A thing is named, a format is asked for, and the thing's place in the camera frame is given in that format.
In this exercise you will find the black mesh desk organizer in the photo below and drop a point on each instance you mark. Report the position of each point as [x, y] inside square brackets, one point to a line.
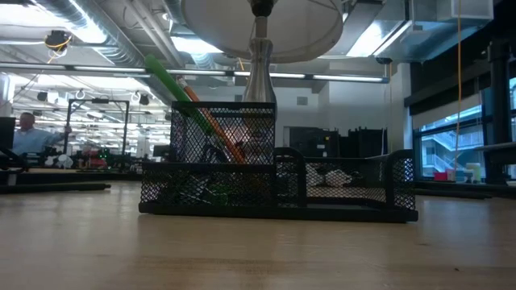
[282, 212]

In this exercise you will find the orange pencil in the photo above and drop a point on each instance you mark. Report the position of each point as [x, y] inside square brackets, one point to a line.
[193, 96]

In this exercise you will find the black binder clip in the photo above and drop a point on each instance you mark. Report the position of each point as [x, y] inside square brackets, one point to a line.
[193, 195]

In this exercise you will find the green marker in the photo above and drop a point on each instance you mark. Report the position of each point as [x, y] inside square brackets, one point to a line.
[165, 78]

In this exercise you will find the black storage cabinets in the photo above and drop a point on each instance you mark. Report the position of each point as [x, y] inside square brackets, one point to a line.
[310, 141]

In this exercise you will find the white shade table lamp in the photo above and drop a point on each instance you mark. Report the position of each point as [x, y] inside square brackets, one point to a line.
[260, 72]

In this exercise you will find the long ceiling light strip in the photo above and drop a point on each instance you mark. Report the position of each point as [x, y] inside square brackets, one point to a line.
[193, 72]

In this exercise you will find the red plastic box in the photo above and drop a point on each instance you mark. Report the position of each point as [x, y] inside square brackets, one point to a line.
[440, 176]

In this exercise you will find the computer monitor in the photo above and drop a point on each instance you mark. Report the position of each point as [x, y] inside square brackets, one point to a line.
[447, 137]

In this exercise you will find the pale green plastic cup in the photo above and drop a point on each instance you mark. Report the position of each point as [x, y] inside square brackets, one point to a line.
[476, 172]

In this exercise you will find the person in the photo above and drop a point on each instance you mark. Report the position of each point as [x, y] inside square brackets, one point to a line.
[32, 139]

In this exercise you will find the black ceiling-mounted device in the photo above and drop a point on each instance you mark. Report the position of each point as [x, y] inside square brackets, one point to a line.
[57, 40]

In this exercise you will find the black vertical column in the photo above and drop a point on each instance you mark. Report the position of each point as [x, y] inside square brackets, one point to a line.
[499, 121]

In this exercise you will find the dark background monitor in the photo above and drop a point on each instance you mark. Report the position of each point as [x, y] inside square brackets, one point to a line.
[7, 133]

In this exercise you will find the black dome camera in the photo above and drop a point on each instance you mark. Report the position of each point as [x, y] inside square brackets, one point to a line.
[383, 60]

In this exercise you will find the black background stand frame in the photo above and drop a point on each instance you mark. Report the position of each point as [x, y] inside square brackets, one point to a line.
[98, 100]

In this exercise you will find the silver round ventilation duct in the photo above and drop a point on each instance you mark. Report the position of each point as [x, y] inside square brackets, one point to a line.
[109, 44]

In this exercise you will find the large rectangular metal duct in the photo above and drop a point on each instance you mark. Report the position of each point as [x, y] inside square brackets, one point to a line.
[403, 36]

